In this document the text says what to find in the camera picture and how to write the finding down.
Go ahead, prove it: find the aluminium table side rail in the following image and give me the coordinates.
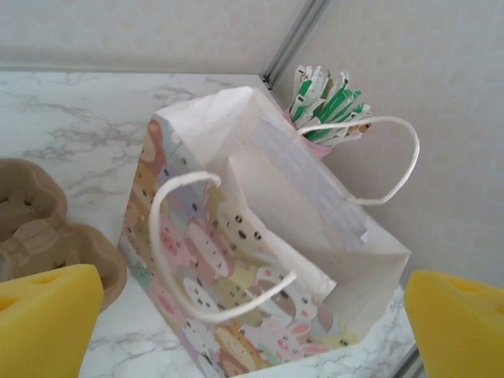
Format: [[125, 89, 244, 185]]
[[387, 338, 426, 378]]

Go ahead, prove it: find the patterned paper gift bag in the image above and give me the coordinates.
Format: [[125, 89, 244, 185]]
[[117, 85, 421, 373]]

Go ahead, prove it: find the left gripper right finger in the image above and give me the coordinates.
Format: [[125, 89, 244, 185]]
[[405, 269, 504, 378]]

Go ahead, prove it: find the aluminium frame post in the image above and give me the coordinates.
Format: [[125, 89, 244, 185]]
[[260, 0, 335, 91]]

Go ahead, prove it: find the pink stirrer holder cup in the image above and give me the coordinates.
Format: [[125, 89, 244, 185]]
[[282, 109, 335, 159]]

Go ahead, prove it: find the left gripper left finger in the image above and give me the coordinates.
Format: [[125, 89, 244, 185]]
[[0, 263, 104, 378]]

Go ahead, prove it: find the brown pulp cup carrier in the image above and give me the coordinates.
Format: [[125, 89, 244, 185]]
[[0, 157, 128, 314]]

